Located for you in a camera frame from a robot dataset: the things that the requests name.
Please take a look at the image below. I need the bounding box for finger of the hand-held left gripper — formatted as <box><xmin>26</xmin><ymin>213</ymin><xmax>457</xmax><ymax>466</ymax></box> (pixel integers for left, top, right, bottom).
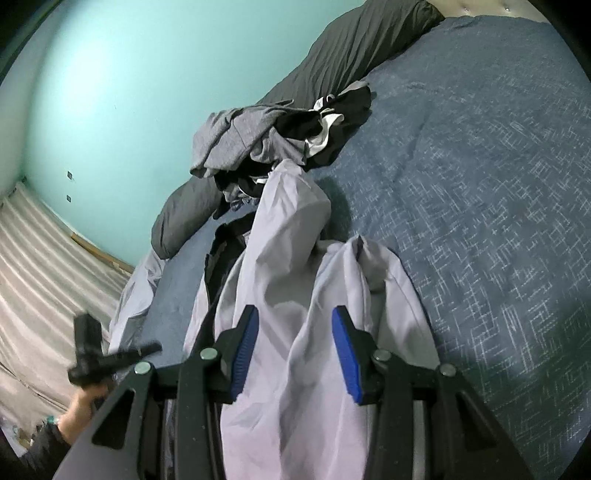
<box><xmin>107</xmin><ymin>340</ymin><xmax>163</xmax><ymax>371</ymax></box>

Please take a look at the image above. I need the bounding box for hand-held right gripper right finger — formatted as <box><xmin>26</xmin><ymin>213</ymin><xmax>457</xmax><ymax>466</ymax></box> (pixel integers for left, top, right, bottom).
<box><xmin>331</xmin><ymin>305</ymin><xmax>551</xmax><ymax>480</ymax></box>

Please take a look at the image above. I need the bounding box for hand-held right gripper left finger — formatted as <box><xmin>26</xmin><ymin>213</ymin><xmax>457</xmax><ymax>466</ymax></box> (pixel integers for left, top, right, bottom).
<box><xmin>52</xmin><ymin>304</ymin><xmax>260</xmax><ymax>480</ymax></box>

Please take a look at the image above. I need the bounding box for lavender jacket with black trim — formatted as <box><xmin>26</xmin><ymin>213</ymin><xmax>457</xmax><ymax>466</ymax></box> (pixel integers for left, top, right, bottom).
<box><xmin>184</xmin><ymin>158</ymin><xmax>440</xmax><ymax>480</ymax></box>

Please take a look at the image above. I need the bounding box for pile of dark clothes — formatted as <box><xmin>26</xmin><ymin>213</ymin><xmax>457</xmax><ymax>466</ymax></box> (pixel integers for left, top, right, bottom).
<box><xmin>213</xmin><ymin>84</ymin><xmax>373</xmax><ymax>220</ymax></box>

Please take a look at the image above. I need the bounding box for person's left hand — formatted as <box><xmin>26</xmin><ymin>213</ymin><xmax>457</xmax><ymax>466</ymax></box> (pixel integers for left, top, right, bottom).
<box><xmin>57</xmin><ymin>382</ymin><xmax>112</xmax><ymax>447</ymax></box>

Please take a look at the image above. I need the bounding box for light grey quilt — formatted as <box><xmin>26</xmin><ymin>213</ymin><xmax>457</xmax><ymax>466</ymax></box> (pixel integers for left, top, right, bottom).
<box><xmin>107</xmin><ymin>250</ymin><xmax>168</xmax><ymax>352</ymax></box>

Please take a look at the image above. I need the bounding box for striped curtain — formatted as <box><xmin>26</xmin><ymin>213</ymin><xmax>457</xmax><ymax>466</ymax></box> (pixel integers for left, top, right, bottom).
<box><xmin>0</xmin><ymin>181</ymin><xmax>136</xmax><ymax>445</ymax></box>

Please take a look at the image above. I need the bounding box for wooden window trim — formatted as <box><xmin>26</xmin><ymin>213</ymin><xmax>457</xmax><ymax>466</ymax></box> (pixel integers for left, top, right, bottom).
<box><xmin>69</xmin><ymin>232</ymin><xmax>136</xmax><ymax>274</ymax></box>

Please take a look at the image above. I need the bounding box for light grey shirt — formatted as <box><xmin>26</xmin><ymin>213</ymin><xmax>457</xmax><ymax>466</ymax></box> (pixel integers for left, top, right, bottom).
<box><xmin>249</xmin><ymin>131</ymin><xmax>309</xmax><ymax>168</ymax></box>

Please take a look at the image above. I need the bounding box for grey hoodie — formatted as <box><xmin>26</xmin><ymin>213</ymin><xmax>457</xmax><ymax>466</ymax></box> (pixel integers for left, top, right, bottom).
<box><xmin>189</xmin><ymin>104</ymin><xmax>297</xmax><ymax>179</ymax></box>

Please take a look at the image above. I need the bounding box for white garment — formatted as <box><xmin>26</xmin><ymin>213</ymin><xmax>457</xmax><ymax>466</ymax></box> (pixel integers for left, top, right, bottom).
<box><xmin>304</xmin><ymin>96</ymin><xmax>348</xmax><ymax>154</ymax></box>

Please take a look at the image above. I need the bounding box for dark grey long pillow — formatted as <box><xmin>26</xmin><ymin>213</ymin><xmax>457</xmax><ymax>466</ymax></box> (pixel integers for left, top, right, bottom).
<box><xmin>151</xmin><ymin>0</ymin><xmax>445</xmax><ymax>260</ymax></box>

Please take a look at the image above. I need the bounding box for cream tufted headboard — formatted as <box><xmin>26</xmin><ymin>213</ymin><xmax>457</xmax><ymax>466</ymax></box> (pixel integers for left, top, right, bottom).
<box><xmin>438</xmin><ymin>0</ymin><xmax>546</xmax><ymax>22</ymax></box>

